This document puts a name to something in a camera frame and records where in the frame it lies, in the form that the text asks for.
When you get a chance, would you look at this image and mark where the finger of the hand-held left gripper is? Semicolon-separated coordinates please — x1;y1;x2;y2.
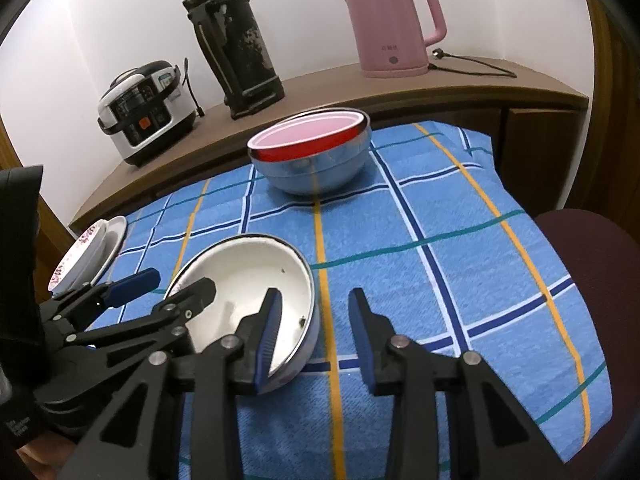
42;268;161;324
64;277;217;353

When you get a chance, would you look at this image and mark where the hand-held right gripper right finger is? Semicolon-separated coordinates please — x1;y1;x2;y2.
348;287;561;480

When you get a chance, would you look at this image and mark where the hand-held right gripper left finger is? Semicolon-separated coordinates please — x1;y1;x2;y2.
57;287;284;480

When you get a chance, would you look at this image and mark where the white enamel bowl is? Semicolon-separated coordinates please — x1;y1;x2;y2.
164;234;321;395

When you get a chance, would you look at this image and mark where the plain white plate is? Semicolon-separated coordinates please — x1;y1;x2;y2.
75;215;129;286

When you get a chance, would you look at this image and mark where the pink floral rim plate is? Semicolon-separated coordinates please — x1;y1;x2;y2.
48;220;108;293

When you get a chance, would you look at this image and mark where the red plastic bowl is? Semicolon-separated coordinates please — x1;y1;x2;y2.
247;108;369;162

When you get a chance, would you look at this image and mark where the blue plaid cloth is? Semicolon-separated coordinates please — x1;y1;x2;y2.
30;120;614;480

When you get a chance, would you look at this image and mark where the silver black rice cooker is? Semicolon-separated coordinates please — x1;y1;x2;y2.
97;60;198;167

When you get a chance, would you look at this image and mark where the brown wooden cabinet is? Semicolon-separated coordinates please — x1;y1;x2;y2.
67;55;591;236

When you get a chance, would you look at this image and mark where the black thermos flask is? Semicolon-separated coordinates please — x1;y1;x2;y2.
182;0;286;121

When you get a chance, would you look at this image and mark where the dark maroon chair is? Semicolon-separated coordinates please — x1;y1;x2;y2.
534;209;640;480

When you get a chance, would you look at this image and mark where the pink electric kettle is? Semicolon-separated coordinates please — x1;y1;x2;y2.
332;0;447;79

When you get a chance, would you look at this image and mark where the black rice cooker cable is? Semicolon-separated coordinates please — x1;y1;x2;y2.
182;57;205;117

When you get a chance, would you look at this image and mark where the black kettle power cable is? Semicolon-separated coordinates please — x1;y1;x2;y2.
429;48;518;80

